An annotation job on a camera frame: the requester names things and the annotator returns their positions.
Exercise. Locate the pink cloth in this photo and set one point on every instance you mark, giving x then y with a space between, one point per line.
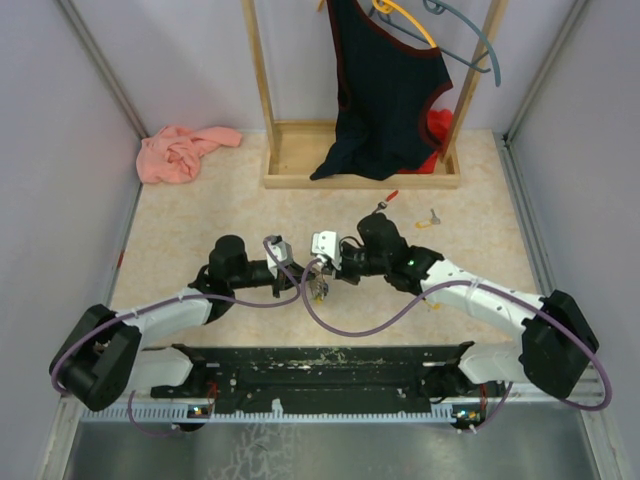
173 155

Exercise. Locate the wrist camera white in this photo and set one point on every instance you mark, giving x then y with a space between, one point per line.
325 246
278 254

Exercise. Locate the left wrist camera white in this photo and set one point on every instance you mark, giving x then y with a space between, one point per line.
278 254

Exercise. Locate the grey-blue hanger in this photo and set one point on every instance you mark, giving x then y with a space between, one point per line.
462 38

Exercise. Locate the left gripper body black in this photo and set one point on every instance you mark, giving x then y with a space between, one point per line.
280 283

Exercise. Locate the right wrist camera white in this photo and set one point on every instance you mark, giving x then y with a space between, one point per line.
325 246

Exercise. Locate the key with red strap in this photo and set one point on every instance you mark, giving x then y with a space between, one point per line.
382 205

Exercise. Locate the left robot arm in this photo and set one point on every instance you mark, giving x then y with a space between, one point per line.
110 353

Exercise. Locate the yellow hanger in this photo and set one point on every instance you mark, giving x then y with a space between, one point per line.
361 11

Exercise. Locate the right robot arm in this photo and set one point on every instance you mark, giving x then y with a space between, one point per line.
551 340

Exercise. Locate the large keyring with rings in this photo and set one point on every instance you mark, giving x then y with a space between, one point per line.
317 285

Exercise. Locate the red cloth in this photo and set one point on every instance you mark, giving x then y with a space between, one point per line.
438 123

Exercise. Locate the dark navy tank top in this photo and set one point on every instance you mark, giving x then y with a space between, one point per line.
384 95

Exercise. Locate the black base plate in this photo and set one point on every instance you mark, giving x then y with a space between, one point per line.
331 380

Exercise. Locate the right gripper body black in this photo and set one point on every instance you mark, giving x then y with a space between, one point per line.
354 264

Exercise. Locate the wooden clothes rack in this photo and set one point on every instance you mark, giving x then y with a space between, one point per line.
297 147

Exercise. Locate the key with yellow tag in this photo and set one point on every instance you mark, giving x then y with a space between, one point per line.
430 221
432 306

